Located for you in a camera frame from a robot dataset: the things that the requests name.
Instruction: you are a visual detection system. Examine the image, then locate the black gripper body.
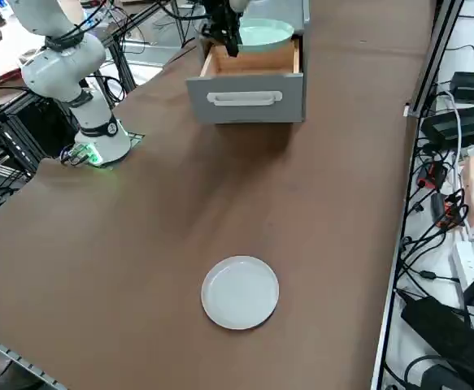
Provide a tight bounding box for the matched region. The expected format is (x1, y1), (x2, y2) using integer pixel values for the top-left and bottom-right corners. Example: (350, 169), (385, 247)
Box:
(207, 0), (241, 30)

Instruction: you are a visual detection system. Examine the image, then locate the mint green round plate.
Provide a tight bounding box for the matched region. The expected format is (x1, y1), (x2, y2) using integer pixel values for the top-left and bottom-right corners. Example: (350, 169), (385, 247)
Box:
(236, 18), (295, 54)

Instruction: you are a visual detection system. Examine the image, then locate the white round plate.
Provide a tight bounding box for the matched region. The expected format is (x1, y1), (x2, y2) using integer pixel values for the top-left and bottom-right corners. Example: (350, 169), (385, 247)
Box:
(201, 255), (280, 331)

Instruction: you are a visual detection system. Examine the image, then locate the gray drawer cabinet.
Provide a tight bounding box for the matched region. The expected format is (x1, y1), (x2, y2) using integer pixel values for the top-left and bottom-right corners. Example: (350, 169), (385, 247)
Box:
(195, 0), (312, 125)

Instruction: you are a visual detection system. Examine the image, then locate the long black power adapter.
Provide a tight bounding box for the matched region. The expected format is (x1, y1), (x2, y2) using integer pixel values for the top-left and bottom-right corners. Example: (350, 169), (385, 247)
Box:
(419, 102), (474, 148)

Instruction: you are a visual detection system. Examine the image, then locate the red and black plug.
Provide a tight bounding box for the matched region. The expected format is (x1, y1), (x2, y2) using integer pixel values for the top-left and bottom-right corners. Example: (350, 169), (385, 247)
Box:
(435, 198), (470, 231)
(416, 161), (449, 189)

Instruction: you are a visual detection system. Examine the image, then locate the large black power adapter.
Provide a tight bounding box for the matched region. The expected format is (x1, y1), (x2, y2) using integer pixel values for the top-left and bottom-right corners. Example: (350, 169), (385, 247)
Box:
(400, 295), (474, 369)

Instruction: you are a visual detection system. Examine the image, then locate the silver aluminium camera beam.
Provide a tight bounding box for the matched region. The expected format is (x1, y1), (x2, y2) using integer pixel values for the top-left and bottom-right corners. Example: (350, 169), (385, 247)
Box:
(402, 0), (465, 119)

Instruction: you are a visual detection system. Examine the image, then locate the black aluminium frame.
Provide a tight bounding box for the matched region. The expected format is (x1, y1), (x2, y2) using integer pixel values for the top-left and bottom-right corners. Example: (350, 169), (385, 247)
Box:
(0, 87), (79, 178)

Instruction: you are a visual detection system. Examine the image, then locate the white cable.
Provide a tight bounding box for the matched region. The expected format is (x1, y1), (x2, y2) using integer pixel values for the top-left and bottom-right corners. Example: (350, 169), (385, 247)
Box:
(438, 89), (474, 243)

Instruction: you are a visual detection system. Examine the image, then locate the silver perforated rail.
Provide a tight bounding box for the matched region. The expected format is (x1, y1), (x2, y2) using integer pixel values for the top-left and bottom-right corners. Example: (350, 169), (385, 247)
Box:
(0, 327), (67, 390)

